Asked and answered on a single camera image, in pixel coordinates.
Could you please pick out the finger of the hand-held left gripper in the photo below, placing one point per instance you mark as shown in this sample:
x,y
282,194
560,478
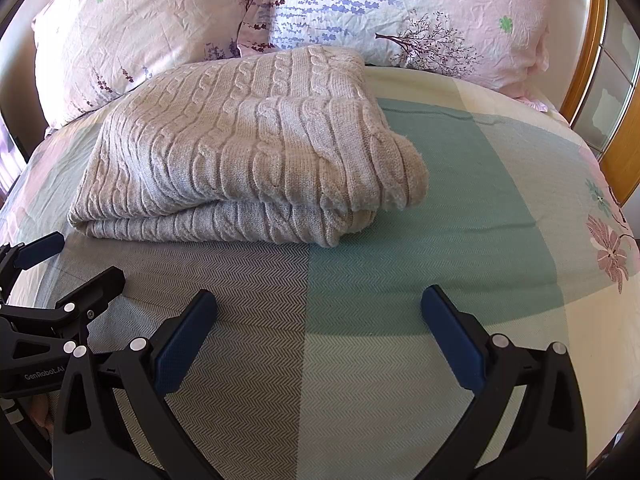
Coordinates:
x,y
39,251
97,287

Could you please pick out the wooden framed glass panel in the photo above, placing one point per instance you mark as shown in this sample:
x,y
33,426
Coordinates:
x,y
607,75

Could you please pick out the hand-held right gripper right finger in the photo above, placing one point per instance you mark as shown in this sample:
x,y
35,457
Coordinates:
x,y
452,345

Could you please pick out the pink floral bedsheet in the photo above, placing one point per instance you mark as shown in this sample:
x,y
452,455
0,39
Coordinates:
x,y
607,247

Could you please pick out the checked herringbone blanket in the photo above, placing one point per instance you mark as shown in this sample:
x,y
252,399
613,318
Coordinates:
x,y
400,260

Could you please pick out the pink and blue floral pillow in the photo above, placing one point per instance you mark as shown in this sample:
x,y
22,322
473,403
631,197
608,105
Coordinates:
x,y
410,10

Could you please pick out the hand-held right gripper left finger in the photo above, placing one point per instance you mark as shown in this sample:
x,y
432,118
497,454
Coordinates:
x,y
184,345

